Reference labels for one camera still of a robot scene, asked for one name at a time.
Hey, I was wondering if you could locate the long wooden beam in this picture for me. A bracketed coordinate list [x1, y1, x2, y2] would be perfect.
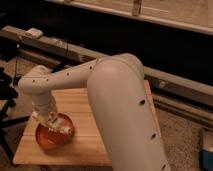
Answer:
[0, 25, 213, 107]

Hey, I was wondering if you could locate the orange ceramic bowl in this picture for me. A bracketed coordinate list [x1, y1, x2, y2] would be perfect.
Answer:
[35, 113, 75, 150]

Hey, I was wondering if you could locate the blue and white bin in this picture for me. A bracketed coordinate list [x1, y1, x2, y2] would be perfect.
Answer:
[199, 128, 213, 171]

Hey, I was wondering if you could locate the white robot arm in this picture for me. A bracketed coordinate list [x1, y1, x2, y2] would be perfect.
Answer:
[18, 53, 171, 171]

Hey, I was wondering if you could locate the black tripod stand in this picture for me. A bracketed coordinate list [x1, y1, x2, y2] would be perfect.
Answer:
[0, 67, 29, 162]

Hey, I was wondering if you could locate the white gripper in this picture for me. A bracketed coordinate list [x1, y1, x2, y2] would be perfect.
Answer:
[32, 96, 64, 129]

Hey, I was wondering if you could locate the white box on ledge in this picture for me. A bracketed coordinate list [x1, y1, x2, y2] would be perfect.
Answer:
[25, 28, 43, 38]

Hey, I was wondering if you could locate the black cable with plug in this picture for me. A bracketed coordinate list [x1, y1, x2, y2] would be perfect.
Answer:
[12, 35, 26, 86]

